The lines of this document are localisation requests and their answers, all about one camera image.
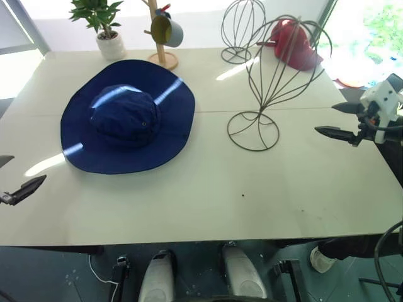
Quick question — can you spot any silver right robot leg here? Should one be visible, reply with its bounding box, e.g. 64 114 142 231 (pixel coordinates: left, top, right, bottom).
221 241 268 299

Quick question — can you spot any white plant pot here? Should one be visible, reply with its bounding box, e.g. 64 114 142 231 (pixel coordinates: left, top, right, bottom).
95 30 128 61

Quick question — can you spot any grey mug yellow inside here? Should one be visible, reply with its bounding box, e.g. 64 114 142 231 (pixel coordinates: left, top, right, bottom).
150 14 184 48

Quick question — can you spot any white floor cable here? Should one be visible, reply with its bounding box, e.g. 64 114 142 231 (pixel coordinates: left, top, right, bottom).
88 253 121 302

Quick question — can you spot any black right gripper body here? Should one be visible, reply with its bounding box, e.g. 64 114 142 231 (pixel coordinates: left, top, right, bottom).
356 101 379 146

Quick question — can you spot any silver robot leg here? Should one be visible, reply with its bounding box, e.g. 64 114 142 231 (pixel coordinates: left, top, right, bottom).
221 241 268 299
137 249 176 302

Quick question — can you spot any dark rounded robot waist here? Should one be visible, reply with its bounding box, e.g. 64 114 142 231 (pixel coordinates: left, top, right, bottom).
207 293 275 302

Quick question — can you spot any white sneaker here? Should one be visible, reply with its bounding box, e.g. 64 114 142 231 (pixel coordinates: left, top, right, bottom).
309 246 335 274

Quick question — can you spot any red plate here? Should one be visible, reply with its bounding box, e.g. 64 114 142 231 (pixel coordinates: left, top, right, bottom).
333 77 363 88

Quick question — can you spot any blue wide-brim hat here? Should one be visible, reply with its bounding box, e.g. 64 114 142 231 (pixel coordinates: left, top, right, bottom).
59 59 196 174

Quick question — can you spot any large wire hat stand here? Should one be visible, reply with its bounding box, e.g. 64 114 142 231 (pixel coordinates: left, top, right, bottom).
227 14 333 152

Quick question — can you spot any red baseball cap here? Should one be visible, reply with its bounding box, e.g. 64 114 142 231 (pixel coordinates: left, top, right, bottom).
256 19 325 71

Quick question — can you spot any person's dark trouser leg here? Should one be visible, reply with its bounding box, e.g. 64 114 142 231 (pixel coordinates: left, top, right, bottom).
317 235 390 260

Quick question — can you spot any green potted plant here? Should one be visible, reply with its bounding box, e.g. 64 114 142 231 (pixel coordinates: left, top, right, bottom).
69 0 125 39

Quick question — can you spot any silver left robot leg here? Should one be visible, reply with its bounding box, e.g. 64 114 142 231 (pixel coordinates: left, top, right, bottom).
137 249 176 302

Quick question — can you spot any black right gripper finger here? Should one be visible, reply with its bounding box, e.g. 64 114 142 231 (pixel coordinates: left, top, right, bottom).
314 125 360 147
331 101 364 115

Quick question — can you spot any small wire hat stand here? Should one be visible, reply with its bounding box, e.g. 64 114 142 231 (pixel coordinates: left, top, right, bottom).
220 0 266 65

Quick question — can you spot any red and blue mug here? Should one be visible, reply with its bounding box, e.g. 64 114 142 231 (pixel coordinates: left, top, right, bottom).
155 3 173 19

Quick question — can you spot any wooden mug tree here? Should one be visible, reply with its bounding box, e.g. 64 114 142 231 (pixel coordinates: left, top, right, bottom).
138 0 179 71

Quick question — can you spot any black table leg frame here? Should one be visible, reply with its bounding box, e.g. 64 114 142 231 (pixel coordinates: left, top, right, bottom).
111 255 132 302
273 259 309 302

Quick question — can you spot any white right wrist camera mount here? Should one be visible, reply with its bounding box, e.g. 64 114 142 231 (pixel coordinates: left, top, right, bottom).
360 81 400 143

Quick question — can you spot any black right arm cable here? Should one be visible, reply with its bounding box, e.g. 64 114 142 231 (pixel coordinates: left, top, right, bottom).
374 220 403 302

